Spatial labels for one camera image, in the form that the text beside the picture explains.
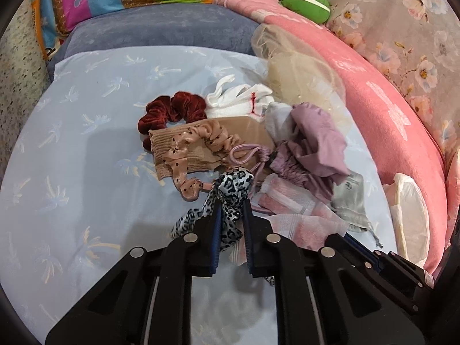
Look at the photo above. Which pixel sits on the blue grey cushion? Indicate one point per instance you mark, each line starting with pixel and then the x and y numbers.
pixel 161 25

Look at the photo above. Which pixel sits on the silver grey pouch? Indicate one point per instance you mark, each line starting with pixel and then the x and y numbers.
pixel 350 194

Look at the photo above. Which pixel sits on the white sock with red mark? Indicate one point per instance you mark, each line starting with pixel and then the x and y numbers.
pixel 237 100

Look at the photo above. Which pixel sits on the clear plastic bag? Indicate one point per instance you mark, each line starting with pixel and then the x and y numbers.
pixel 298 72

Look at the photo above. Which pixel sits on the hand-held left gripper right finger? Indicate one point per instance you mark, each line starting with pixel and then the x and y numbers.
pixel 248 237

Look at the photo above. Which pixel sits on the floral beige blanket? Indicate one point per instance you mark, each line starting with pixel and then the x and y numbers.
pixel 395 14

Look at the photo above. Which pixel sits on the grey white sock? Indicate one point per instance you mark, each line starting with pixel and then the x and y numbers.
pixel 278 118

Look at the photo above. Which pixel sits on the bin with white bag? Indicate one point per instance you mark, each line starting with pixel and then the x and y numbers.
pixel 409 208

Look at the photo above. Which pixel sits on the green cushion with white tick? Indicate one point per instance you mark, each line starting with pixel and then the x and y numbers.
pixel 305 3

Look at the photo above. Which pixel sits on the leopard print scrunchie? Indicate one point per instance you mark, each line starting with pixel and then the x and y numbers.
pixel 230 187

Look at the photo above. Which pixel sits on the pink striped cloth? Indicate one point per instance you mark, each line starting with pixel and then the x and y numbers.
pixel 309 226

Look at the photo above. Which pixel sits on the purple cloth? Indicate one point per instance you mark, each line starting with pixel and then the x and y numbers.
pixel 312 133

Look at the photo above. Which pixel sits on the beige ribbed sock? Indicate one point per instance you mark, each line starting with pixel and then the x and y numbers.
pixel 248 129

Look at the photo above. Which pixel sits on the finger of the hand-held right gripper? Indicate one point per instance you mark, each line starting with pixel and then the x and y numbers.
pixel 355 249

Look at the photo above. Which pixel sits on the dark red velvet scrunchie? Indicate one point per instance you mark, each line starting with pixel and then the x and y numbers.
pixel 179 106

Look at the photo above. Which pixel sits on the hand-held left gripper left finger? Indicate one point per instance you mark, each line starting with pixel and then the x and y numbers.
pixel 216 237

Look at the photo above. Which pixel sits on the pink blanket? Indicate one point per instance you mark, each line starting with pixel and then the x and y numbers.
pixel 377 90

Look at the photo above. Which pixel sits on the light blue printed sheet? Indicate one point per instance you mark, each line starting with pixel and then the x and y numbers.
pixel 72 151

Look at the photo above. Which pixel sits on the pink polka dot scrunchie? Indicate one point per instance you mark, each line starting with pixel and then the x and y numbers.
pixel 215 140

